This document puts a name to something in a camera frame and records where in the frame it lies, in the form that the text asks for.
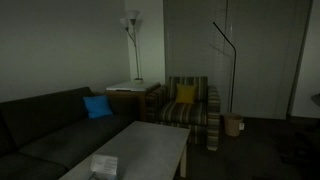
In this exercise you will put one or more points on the white two-shade floor lamp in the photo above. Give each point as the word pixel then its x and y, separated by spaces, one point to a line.
pixel 138 81

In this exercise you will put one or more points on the yellow throw pillow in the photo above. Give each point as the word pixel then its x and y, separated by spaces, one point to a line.
pixel 185 94

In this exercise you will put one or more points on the white flat board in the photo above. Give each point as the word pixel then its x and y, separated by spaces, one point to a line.
pixel 133 86

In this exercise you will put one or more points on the striped armchair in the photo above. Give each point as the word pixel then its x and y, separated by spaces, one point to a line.
pixel 181 113

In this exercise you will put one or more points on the wooden side table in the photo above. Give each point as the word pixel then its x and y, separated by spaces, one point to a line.
pixel 128 105

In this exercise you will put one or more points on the grey window blinds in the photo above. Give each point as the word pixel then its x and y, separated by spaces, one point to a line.
pixel 193 40

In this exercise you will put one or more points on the blue throw pillow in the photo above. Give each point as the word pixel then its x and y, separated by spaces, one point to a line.
pixel 97 106

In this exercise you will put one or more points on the thin black floor lamp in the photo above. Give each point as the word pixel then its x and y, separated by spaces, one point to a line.
pixel 233 83

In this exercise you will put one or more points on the beige wastebasket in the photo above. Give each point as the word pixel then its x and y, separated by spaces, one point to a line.
pixel 232 125

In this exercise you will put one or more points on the small white tag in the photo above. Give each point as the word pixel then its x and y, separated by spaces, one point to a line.
pixel 241 126

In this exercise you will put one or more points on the white tissue box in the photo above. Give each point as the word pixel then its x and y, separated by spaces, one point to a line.
pixel 105 164

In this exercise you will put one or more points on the white closet door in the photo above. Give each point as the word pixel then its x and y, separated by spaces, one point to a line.
pixel 266 60

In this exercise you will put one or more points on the dark grey fabric sofa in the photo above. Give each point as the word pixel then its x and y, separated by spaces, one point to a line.
pixel 50 133

